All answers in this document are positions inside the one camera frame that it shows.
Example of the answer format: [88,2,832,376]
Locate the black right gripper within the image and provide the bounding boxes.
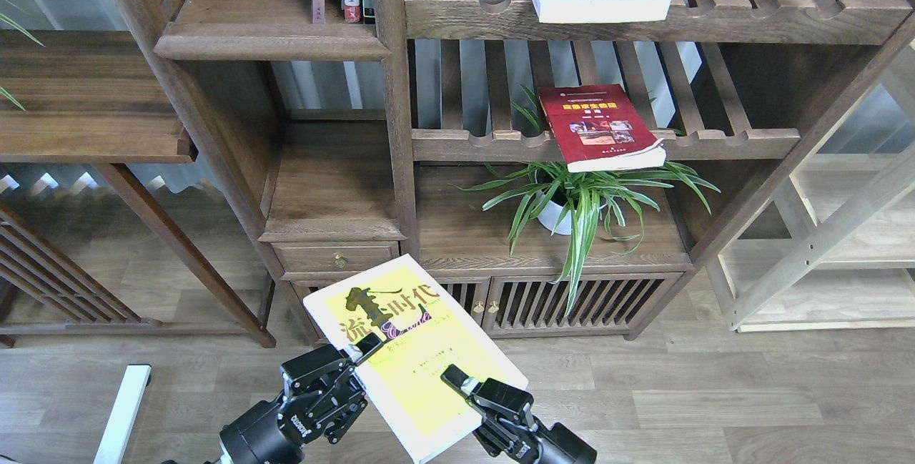
[440,365,597,463]

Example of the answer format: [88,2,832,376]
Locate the white plant pot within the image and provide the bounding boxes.
[533,169,607,235]

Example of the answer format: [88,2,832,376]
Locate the brass drawer knob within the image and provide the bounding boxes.
[332,252,347,269]

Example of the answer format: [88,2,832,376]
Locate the dark wooden side table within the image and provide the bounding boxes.
[1,30,277,349]

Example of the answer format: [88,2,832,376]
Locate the red cover book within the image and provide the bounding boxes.
[537,84,666,173]

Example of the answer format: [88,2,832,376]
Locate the dark wooden bookshelf cabinet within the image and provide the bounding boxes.
[115,0,913,338]

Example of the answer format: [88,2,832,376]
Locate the light wooden shelf rack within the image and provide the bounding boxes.
[707,46,914,332]

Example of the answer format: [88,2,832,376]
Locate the green spider plant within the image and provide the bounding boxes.
[472,87,718,309]

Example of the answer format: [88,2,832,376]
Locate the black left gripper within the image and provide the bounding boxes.
[219,332,385,463]

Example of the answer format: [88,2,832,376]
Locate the yellow green cover book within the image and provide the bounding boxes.
[303,255,528,463]

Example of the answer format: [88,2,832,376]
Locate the green plant leaves at left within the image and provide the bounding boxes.
[0,0,45,112]

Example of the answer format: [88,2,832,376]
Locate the white metal post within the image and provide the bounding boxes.
[94,364,152,464]

